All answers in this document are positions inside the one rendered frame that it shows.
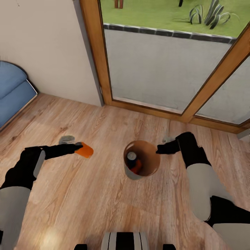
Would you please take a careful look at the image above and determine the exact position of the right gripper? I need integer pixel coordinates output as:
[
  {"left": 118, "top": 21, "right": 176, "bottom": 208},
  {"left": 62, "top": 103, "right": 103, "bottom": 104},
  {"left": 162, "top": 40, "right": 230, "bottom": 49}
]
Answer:
[{"left": 157, "top": 142, "right": 175, "bottom": 155}]

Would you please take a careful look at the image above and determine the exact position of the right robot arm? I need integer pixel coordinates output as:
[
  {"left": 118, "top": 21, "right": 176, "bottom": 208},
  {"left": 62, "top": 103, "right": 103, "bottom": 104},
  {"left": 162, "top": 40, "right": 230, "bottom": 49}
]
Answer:
[{"left": 157, "top": 132, "right": 250, "bottom": 250}]

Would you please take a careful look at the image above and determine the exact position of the robot trunk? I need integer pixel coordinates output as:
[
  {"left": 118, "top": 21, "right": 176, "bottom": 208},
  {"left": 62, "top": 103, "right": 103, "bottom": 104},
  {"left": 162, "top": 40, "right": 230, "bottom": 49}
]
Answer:
[{"left": 101, "top": 232, "right": 149, "bottom": 250}]

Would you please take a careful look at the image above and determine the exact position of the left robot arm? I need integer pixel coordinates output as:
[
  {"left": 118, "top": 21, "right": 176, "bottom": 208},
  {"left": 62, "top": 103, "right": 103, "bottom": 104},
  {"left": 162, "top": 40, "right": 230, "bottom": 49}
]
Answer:
[{"left": 0, "top": 135, "right": 83, "bottom": 250}]

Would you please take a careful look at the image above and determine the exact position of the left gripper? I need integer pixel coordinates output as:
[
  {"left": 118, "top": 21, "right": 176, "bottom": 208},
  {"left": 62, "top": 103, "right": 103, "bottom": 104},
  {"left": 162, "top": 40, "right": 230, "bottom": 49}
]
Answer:
[{"left": 55, "top": 144, "right": 83, "bottom": 157}]

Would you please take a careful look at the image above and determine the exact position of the trash can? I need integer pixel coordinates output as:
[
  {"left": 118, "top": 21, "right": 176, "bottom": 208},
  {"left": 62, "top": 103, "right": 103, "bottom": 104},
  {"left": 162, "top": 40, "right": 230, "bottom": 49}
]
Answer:
[{"left": 123, "top": 140, "right": 161, "bottom": 181}]

